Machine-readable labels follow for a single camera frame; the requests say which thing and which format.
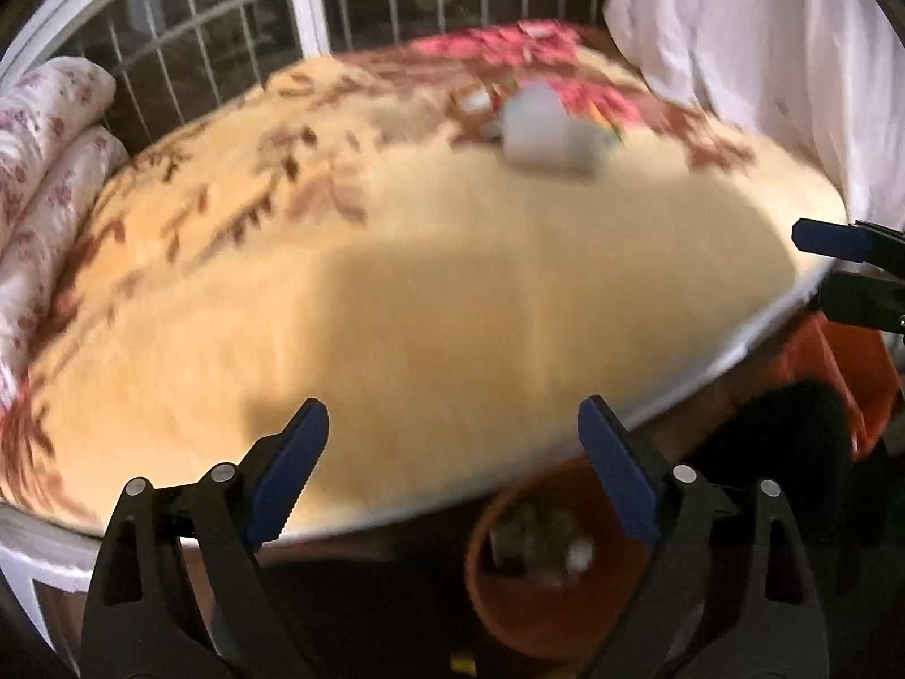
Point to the white bed frame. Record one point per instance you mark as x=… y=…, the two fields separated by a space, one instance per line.
x=42 y=559

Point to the grey crumpled wrapper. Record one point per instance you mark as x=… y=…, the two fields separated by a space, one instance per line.
x=588 y=150

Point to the folded pink floral quilt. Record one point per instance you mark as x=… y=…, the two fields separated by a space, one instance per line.
x=42 y=177

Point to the small white paper scrap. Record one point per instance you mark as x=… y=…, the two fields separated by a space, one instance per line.
x=477 y=102

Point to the window with white grille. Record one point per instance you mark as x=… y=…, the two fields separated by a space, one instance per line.
x=212 y=35

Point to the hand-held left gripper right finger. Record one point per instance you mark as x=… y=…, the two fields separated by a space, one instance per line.
x=622 y=474

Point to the floral fleece blanket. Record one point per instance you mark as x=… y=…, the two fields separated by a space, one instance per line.
x=424 y=311

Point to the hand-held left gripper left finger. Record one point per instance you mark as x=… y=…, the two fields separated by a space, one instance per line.
x=286 y=474

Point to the white crumpled paper ball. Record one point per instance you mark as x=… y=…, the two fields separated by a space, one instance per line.
x=580 y=555

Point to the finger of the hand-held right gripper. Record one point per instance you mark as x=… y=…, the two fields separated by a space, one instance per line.
x=824 y=238
x=862 y=303

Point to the white curtain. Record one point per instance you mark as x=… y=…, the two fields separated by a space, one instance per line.
x=742 y=35

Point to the green and white packet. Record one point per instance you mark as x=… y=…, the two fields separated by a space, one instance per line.
x=527 y=534

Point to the orange plastic bucket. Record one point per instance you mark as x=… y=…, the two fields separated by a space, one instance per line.
x=537 y=615

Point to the folded white cloth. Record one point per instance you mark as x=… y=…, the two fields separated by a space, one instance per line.
x=536 y=129

